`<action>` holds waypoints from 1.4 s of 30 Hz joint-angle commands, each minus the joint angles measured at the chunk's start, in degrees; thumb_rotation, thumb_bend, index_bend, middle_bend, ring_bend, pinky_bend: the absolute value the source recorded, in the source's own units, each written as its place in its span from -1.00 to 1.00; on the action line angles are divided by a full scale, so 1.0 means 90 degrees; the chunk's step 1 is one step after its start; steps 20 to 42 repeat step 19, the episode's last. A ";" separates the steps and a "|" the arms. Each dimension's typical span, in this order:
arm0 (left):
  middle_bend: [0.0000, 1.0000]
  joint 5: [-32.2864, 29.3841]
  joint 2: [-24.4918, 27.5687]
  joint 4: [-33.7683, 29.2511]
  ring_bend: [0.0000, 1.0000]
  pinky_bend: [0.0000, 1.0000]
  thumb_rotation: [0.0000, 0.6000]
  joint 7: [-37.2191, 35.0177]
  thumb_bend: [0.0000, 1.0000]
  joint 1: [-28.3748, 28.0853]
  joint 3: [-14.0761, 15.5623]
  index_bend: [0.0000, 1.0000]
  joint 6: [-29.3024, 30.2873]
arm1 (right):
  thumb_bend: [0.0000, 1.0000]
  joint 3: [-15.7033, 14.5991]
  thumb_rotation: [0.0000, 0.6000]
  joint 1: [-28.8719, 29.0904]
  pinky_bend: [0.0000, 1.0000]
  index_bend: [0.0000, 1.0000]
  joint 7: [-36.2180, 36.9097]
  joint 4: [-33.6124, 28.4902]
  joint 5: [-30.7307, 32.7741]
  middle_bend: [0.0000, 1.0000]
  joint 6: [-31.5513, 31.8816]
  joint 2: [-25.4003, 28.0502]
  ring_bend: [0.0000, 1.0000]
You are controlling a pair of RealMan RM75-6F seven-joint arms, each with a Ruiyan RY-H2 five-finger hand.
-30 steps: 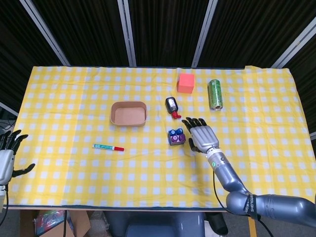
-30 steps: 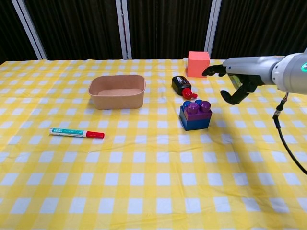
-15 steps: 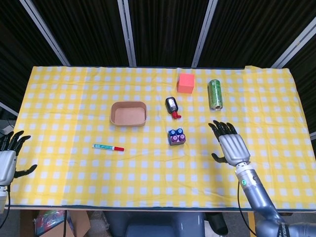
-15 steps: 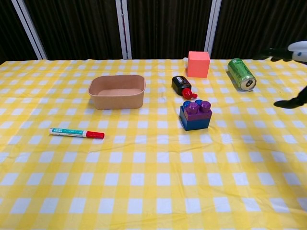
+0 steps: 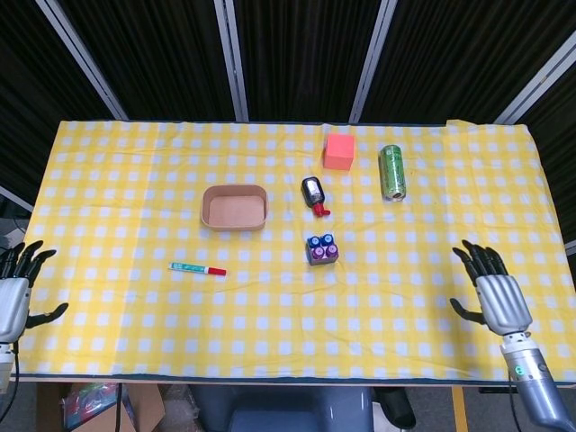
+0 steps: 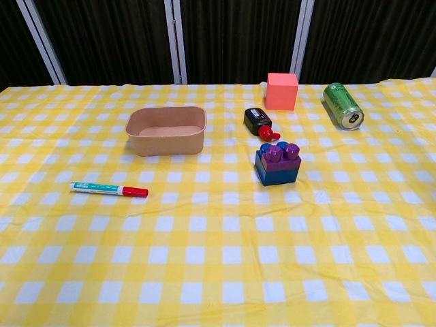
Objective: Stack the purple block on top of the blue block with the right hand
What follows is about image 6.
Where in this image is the white marker red cap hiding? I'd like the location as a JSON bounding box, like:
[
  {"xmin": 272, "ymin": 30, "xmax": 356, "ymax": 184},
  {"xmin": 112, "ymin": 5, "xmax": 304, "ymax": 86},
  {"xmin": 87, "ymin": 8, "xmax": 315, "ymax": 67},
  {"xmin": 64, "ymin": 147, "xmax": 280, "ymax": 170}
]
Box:
[{"xmin": 69, "ymin": 181, "xmax": 150, "ymax": 198}]

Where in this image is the yellow white checkered tablecloth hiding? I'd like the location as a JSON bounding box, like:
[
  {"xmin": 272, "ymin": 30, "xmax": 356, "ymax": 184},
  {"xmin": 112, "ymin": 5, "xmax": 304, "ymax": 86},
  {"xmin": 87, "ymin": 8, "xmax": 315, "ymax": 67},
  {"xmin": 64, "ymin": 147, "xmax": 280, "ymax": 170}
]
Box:
[{"xmin": 0, "ymin": 77, "xmax": 436, "ymax": 327}]

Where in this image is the orange pink cube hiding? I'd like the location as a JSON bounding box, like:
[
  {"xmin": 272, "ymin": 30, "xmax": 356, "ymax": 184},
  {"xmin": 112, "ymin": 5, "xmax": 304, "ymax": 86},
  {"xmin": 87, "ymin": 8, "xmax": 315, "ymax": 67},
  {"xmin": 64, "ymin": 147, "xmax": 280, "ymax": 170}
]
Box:
[{"xmin": 264, "ymin": 72, "xmax": 300, "ymax": 111}]

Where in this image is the purple building block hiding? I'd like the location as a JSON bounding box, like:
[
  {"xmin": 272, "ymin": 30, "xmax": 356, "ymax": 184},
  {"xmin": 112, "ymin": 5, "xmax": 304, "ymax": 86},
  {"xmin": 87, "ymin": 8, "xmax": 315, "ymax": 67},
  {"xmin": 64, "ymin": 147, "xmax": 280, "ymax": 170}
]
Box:
[{"xmin": 264, "ymin": 142, "xmax": 300, "ymax": 172}]

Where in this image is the brown paper bowl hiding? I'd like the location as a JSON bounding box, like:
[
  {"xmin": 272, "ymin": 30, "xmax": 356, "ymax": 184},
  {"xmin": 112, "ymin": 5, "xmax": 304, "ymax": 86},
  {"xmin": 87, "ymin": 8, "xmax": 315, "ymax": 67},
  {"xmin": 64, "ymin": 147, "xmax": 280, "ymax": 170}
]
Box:
[{"xmin": 125, "ymin": 106, "xmax": 208, "ymax": 157}]

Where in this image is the black ink bottle red cap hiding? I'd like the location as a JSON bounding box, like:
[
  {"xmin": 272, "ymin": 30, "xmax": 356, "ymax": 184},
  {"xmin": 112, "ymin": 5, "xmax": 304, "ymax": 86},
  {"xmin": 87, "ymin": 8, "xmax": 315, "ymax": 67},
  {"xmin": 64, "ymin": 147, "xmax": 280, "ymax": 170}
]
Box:
[{"xmin": 243, "ymin": 107, "xmax": 281, "ymax": 142}]

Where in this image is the green drink can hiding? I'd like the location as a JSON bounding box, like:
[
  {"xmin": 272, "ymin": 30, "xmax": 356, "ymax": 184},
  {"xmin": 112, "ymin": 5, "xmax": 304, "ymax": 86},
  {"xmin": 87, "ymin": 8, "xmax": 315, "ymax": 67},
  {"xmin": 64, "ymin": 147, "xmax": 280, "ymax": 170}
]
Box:
[{"xmin": 322, "ymin": 82, "xmax": 364, "ymax": 131}]

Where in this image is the blue building block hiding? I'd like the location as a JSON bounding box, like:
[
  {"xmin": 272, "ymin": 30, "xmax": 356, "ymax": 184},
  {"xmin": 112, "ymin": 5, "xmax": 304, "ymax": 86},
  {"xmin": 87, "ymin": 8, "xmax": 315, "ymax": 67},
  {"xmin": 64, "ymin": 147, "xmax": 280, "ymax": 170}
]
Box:
[{"xmin": 254, "ymin": 141, "xmax": 302, "ymax": 187}]

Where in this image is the black curtain panel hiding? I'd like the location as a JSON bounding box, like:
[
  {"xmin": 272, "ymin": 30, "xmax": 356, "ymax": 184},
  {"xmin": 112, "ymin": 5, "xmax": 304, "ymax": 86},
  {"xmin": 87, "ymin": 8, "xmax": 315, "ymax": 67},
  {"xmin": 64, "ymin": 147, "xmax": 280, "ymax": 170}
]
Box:
[
  {"xmin": 179, "ymin": 0, "xmax": 303, "ymax": 85},
  {"xmin": 32, "ymin": 0, "xmax": 176, "ymax": 86},
  {"xmin": 0, "ymin": 0, "xmax": 57, "ymax": 92},
  {"xmin": 299, "ymin": 0, "xmax": 436, "ymax": 85}
]

